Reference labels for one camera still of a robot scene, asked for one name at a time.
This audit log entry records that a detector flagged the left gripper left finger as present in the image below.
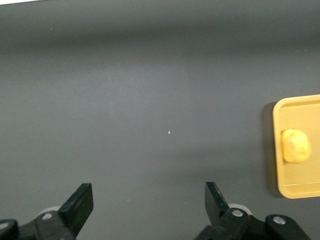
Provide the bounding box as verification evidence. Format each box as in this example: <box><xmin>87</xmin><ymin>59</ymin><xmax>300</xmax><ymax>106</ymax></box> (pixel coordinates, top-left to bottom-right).
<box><xmin>18</xmin><ymin>182</ymin><xmax>95</xmax><ymax>240</ymax></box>

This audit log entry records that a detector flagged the yellow plastic tray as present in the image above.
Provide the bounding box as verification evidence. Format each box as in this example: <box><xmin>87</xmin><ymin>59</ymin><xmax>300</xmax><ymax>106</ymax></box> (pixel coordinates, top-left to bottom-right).
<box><xmin>272</xmin><ymin>94</ymin><xmax>320</xmax><ymax>200</ymax></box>

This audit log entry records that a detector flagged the yellow-brown potato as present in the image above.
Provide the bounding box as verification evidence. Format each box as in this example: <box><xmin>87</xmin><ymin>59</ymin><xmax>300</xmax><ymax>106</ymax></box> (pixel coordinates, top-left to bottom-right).
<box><xmin>280</xmin><ymin>128</ymin><xmax>312</xmax><ymax>165</ymax></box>

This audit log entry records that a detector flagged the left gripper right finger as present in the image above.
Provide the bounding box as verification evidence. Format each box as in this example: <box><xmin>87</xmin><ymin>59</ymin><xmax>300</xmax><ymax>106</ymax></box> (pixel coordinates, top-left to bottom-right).
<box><xmin>194</xmin><ymin>181</ymin><xmax>251</xmax><ymax>240</ymax></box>

